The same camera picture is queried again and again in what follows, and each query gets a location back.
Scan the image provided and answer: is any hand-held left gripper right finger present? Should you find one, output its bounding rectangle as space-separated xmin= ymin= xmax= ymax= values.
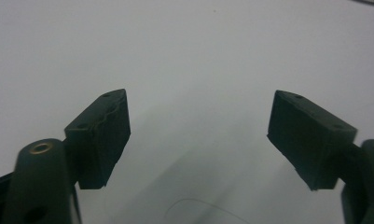
xmin=266 ymin=90 xmax=358 ymax=191

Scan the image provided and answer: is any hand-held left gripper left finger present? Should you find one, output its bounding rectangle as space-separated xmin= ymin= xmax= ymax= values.
xmin=63 ymin=88 xmax=132 ymax=190

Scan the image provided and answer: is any thin thread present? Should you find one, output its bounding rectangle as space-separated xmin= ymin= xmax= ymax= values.
xmin=164 ymin=198 xmax=252 ymax=224

